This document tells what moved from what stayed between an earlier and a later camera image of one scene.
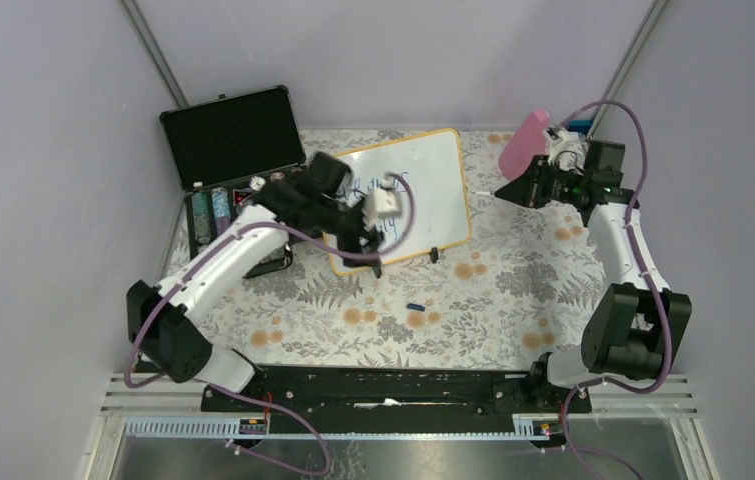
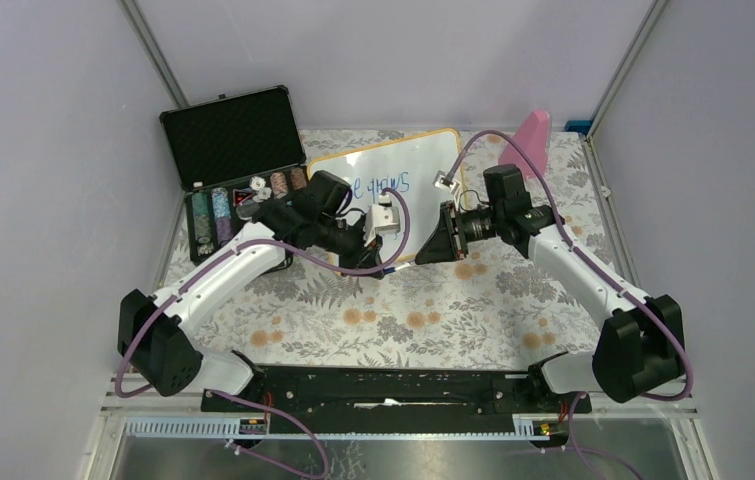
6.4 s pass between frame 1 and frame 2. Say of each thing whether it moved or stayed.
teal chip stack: stayed
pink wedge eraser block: stayed
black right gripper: moved
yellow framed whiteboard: stayed
